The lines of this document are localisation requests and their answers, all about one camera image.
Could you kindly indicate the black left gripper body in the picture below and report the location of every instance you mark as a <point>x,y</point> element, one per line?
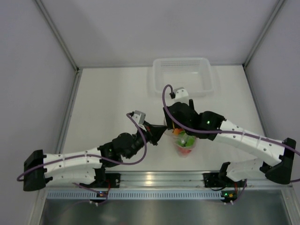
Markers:
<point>147,134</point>

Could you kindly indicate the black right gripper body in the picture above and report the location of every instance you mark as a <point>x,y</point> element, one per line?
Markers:
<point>169,122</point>

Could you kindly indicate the orange peach fake fruit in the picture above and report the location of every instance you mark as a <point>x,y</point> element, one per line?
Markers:
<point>177,131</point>

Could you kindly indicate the green fake apple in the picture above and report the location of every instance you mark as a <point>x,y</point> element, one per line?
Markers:
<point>185,141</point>

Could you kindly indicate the clear zip top bag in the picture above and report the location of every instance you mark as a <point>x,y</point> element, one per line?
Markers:
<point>173,139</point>

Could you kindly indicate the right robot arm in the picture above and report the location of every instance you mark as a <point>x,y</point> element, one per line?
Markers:
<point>273,158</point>

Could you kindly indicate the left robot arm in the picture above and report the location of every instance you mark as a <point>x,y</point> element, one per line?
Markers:
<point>86,168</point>

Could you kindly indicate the white plastic basket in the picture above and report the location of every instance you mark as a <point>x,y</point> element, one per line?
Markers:
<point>193,74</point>

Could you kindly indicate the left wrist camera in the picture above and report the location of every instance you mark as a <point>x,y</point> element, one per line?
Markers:
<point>138,117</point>

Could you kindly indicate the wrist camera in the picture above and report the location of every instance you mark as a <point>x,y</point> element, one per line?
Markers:
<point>179,93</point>
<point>138,117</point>

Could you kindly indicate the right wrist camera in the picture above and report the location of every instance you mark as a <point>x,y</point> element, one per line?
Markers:
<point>179,93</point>

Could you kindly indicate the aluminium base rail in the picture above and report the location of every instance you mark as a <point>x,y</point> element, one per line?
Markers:
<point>164,179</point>

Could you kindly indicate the white slotted cable duct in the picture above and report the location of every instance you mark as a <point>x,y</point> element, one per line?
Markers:
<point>119,194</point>

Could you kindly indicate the aluminium frame rail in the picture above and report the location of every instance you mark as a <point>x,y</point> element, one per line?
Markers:
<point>55,31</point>

